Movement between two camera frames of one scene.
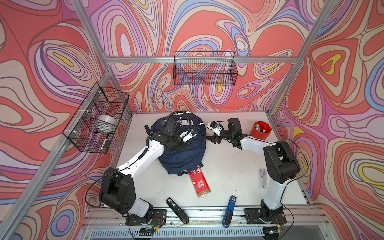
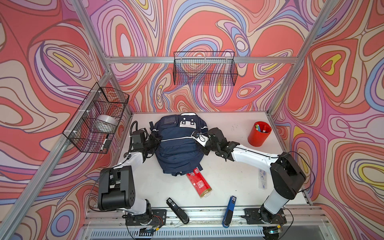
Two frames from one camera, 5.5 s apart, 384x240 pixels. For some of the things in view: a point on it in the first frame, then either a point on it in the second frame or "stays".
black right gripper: x=213 y=139 -> x=202 y=149
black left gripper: x=177 y=148 -> x=154 y=138
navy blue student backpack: x=180 y=157 stays
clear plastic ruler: x=262 y=178 stays
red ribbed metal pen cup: x=260 y=130 stays
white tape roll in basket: x=105 y=123 stays
